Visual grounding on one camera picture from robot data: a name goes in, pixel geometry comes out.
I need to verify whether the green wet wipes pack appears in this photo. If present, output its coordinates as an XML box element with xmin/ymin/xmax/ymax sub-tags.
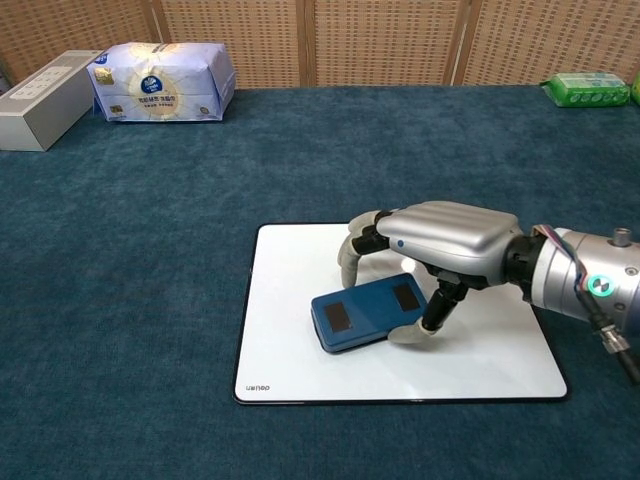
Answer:
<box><xmin>540</xmin><ymin>72</ymin><xmax>632</xmax><ymax>108</ymax></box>

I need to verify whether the white whiteboard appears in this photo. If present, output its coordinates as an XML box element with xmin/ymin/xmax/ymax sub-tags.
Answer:
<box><xmin>232</xmin><ymin>222</ymin><xmax>570</xmax><ymax>405</ymax></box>

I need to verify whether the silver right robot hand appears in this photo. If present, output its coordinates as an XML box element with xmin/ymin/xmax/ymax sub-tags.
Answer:
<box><xmin>337</xmin><ymin>200</ymin><xmax>524</xmax><ymax>347</ymax></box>

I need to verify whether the white and blue tissue pack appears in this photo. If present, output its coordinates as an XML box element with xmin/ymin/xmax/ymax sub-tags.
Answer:
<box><xmin>86</xmin><ymin>42</ymin><xmax>237</xmax><ymax>124</ymax></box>

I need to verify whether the long grey power strip box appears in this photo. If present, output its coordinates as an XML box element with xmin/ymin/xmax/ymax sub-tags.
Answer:
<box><xmin>0</xmin><ymin>49</ymin><xmax>104</xmax><ymax>152</ymax></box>

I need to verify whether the wicker folding screen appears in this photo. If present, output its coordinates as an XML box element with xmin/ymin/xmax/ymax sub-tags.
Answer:
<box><xmin>0</xmin><ymin>0</ymin><xmax>640</xmax><ymax>90</ymax></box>

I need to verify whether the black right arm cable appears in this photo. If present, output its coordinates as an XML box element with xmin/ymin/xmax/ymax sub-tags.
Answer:
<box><xmin>574</xmin><ymin>259</ymin><xmax>640</xmax><ymax>387</ymax></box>

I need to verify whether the blue whiteboard eraser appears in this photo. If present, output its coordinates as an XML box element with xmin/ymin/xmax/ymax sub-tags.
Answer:
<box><xmin>310</xmin><ymin>272</ymin><xmax>430</xmax><ymax>355</ymax></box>

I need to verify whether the dark blue table cloth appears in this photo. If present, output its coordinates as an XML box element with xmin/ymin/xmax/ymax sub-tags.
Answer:
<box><xmin>0</xmin><ymin>84</ymin><xmax>640</xmax><ymax>480</ymax></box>

